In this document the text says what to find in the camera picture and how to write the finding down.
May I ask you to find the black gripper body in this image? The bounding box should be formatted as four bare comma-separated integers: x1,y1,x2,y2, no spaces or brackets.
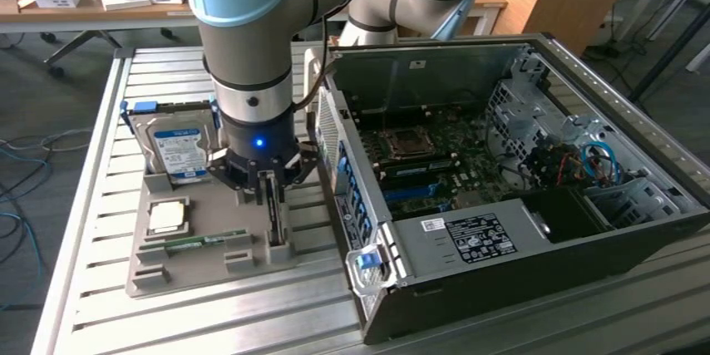
220,109,299,174

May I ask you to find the black Nvidia graphics card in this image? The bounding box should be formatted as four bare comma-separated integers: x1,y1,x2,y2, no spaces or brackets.
263,170,291,247

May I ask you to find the hard disk with blue caddy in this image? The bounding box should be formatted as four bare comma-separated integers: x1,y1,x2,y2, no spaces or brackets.
120,98,223,185

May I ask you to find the grey plastic parts rack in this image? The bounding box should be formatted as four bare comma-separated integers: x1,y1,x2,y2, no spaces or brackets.
126,125,305,298

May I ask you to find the silver CPU chip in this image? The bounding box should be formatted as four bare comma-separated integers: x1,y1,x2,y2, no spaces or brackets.
148,200,187,234

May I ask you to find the green RAM stick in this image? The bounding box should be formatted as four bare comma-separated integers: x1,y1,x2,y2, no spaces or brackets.
138,228,250,253

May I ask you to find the metal CPU socket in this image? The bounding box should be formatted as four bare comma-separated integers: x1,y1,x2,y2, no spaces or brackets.
382,126,439,158

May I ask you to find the dark installed RAM stick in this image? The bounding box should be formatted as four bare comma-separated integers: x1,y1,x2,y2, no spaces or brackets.
381,155,455,180

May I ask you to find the blue expansion slot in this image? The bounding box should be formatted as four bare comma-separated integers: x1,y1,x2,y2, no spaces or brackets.
385,186,441,204

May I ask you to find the blue plastic case latch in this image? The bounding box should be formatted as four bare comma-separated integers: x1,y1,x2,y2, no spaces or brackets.
354,252,385,269

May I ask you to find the green motherboard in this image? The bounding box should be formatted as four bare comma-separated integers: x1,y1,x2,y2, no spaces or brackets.
354,105,529,221

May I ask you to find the silver chipset heatsink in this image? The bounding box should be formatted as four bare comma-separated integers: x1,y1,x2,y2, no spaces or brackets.
453,191,485,210

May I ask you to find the grey power supply unit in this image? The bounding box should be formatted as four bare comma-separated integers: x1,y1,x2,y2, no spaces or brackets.
382,198,551,285

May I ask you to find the wooden office desk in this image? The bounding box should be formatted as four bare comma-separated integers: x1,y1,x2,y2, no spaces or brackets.
0,0,510,47

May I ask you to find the black open PC case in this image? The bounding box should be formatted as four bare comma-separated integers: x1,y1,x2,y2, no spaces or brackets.
303,32,710,346

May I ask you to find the grey metal disk bay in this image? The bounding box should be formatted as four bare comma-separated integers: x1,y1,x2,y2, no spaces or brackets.
582,177,681,231

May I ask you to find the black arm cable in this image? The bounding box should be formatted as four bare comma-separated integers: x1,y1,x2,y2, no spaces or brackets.
286,0,334,113

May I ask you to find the grey floor cable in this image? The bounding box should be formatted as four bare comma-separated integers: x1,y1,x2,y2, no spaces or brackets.
0,127,94,153

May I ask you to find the blue floor cable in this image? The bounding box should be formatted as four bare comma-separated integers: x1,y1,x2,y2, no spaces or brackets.
0,149,55,205
0,213,47,311

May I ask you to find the grey wheeled leg frame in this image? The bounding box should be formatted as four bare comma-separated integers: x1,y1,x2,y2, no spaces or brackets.
43,29,124,78

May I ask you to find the black red yellow wire bundle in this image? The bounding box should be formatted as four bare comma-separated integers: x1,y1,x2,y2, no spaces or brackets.
523,144,589,190

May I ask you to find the blue disk wire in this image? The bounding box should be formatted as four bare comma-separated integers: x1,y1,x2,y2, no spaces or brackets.
579,141,626,190

